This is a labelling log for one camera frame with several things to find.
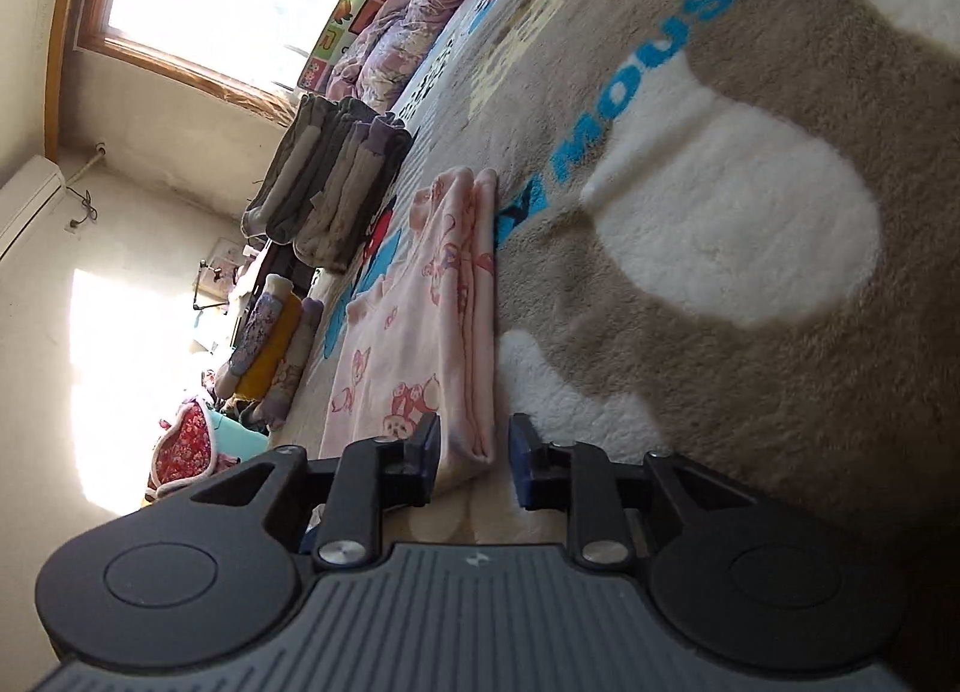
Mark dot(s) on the red floral cloth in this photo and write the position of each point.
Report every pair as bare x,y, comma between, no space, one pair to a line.
184,445

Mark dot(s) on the pink printed pants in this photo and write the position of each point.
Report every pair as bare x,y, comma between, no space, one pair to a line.
405,332

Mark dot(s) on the lavender folded garment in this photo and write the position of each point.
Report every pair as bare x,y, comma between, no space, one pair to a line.
298,362

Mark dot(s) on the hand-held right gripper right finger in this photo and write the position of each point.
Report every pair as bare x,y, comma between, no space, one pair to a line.
521,463

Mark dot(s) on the stack of grey folded clothes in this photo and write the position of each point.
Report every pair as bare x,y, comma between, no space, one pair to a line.
322,182

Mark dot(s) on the white air conditioner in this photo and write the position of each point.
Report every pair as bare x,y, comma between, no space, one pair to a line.
26,205

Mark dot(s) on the yellow folded garment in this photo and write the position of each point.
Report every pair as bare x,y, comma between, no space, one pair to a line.
274,349

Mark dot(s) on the teal storage box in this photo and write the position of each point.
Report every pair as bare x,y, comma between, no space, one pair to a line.
240,437

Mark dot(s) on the dark desk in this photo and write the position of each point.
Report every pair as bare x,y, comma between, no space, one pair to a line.
285,268

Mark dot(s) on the white purple-patterned folded garment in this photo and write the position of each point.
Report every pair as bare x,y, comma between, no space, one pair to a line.
259,325

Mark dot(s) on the cartoon printed blanket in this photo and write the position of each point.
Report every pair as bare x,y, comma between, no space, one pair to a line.
750,137

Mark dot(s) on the purple quilt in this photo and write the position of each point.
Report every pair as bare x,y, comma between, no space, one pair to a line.
405,40

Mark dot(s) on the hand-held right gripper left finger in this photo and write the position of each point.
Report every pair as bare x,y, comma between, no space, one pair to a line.
426,456

